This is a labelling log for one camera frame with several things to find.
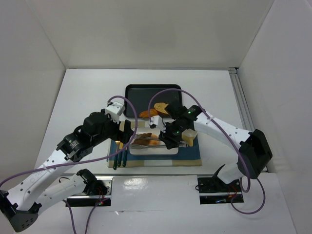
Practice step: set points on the black baking tray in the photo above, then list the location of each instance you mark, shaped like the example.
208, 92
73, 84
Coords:
140, 95

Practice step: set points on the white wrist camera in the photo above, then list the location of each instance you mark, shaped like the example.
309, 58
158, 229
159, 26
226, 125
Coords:
114, 110
157, 122

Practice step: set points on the beige blue patchwork placemat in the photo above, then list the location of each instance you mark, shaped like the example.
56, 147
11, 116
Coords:
186, 156

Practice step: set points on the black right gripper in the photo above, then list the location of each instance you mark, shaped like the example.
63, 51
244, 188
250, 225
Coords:
169, 139

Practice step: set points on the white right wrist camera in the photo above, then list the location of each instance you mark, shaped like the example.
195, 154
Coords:
157, 122

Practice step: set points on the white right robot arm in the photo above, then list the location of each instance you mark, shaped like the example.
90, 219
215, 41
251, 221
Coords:
252, 148

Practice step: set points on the brown chocolate croissant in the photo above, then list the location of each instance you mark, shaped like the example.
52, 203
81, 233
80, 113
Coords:
142, 139

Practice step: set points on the gold spoon green handle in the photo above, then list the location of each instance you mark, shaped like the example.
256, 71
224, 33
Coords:
124, 157

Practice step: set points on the gold fork green handle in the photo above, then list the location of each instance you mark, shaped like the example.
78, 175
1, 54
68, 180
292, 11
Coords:
116, 156

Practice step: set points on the sliced loaf bread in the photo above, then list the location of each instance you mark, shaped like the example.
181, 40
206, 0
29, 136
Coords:
160, 108

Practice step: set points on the aluminium frame rail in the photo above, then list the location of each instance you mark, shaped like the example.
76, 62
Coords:
241, 100

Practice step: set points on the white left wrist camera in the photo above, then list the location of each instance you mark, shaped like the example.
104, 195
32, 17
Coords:
114, 110

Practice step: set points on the white rectangular plate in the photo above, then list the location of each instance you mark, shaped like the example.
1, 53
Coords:
152, 151

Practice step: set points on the yellow ceramic mug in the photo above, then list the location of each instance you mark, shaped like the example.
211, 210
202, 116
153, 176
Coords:
188, 136

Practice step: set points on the round golden bun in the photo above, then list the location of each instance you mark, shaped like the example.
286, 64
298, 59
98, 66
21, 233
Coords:
153, 142

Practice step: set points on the metal tongs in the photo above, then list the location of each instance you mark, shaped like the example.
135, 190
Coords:
139, 146

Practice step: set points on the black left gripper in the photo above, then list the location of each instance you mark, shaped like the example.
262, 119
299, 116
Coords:
126, 130

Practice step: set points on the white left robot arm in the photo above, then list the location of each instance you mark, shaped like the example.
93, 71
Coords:
23, 204

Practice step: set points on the gold knife green handle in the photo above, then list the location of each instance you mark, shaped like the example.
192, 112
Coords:
119, 157

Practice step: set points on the orange toasted bread slice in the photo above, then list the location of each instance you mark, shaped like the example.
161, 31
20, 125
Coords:
148, 113

